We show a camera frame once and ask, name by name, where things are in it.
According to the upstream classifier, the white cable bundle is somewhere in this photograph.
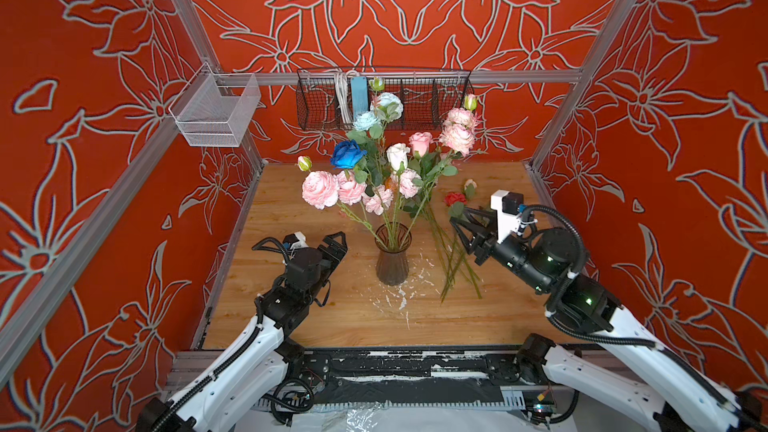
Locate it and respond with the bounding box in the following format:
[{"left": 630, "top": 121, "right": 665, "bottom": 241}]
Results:
[{"left": 333, "top": 70, "right": 355, "bottom": 127}]

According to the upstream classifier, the pink peony stem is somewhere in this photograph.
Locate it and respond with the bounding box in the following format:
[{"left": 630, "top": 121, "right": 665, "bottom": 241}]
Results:
[{"left": 297, "top": 156, "right": 395, "bottom": 235}]

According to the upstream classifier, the light blue box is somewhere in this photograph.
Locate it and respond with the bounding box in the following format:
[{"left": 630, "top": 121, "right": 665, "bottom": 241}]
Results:
[{"left": 349, "top": 76, "right": 369, "bottom": 120}]

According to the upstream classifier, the pink rose bunch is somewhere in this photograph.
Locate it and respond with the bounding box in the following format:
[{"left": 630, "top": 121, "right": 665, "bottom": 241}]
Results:
[{"left": 398, "top": 92, "right": 480, "bottom": 247}]

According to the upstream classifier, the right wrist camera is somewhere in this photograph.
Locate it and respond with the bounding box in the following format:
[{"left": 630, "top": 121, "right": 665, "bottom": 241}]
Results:
[{"left": 490, "top": 190, "right": 525, "bottom": 243}]

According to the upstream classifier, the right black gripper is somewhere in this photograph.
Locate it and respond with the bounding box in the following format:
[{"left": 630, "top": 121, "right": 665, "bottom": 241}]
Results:
[{"left": 452, "top": 204, "right": 560, "bottom": 296}]

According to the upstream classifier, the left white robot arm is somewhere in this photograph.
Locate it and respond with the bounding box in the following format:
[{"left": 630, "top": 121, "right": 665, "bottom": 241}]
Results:
[{"left": 136, "top": 232, "right": 348, "bottom": 431}]

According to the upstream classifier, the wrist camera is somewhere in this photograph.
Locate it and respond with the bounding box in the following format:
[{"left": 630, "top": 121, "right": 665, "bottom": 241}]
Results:
[
  {"left": 282, "top": 232, "right": 308, "bottom": 251},
  {"left": 490, "top": 190, "right": 525, "bottom": 243}
]

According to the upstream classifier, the blue rose stem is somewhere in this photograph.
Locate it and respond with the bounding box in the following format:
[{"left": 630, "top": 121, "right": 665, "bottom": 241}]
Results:
[{"left": 331, "top": 140, "right": 395, "bottom": 248}]

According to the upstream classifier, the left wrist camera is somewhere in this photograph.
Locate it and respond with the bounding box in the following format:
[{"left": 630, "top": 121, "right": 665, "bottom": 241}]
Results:
[{"left": 282, "top": 232, "right": 308, "bottom": 251}]

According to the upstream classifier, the white pink rose stem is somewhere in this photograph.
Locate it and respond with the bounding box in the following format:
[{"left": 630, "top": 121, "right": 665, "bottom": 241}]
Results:
[{"left": 386, "top": 143, "right": 413, "bottom": 251}]

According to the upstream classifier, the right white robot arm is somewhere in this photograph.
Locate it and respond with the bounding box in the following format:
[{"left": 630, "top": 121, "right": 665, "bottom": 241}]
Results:
[{"left": 450, "top": 190, "right": 767, "bottom": 431}]

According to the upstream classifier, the black wire wall basket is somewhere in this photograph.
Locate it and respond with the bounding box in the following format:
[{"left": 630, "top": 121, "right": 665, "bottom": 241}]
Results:
[{"left": 296, "top": 66, "right": 473, "bottom": 131}]

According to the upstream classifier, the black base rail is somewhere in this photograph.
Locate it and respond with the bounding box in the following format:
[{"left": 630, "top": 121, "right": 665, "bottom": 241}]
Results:
[{"left": 269, "top": 345, "right": 573, "bottom": 410}]

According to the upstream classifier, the dark smoked glass vase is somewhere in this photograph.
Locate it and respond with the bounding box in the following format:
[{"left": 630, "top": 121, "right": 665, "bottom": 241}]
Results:
[{"left": 375, "top": 223, "right": 412, "bottom": 286}]

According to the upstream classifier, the small pink flower bunch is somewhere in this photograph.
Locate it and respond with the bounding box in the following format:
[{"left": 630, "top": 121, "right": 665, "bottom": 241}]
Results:
[{"left": 420, "top": 199, "right": 483, "bottom": 301}]

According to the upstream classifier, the white green flower stem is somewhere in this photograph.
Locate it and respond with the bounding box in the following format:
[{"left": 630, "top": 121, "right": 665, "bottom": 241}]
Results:
[{"left": 346, "top": 77, "right": 404, "bottom": 226}]

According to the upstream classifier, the clear acrylic wall bin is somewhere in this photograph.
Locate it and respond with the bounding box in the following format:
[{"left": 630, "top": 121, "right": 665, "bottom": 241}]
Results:
[{"left": 169, "top": 64, "right": 261, "bottom": 147}]

